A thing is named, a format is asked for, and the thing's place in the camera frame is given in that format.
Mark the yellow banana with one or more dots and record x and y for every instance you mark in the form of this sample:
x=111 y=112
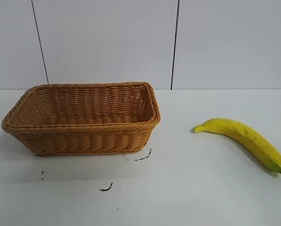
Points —
x=249 y=139

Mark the tan woven wicker basket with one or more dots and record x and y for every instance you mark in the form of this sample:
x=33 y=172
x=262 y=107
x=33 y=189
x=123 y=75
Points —
x=84 y=141

